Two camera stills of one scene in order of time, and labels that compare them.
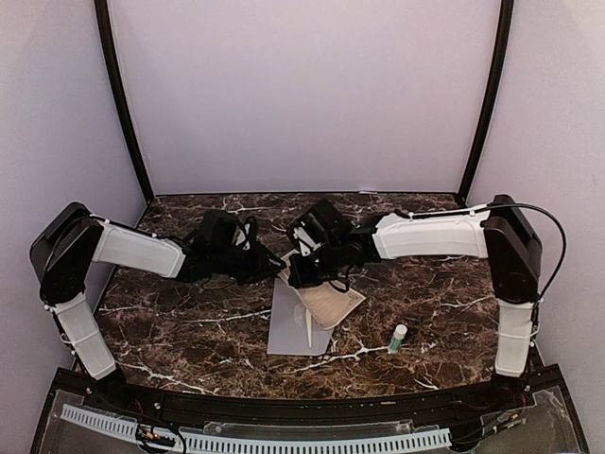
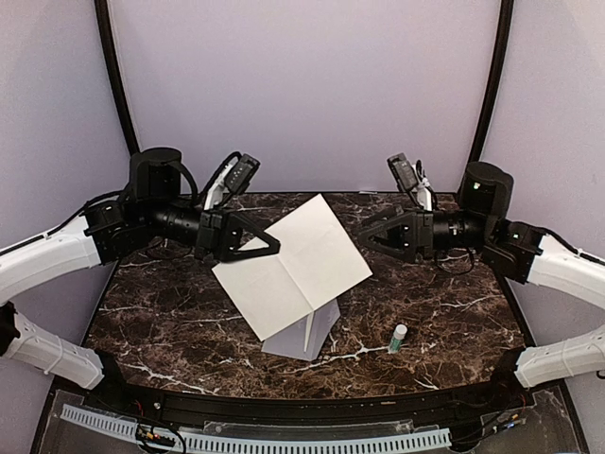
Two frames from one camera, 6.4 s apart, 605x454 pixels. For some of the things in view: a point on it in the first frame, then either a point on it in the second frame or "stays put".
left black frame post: [104, 15] stays put
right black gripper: [300, 278] -> [418, 235]
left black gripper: [262, 268] -> [219, 235]
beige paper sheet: [325, 302] -> [316, 261]
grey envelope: [287, 327] stays put
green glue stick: [399, 334] stays put
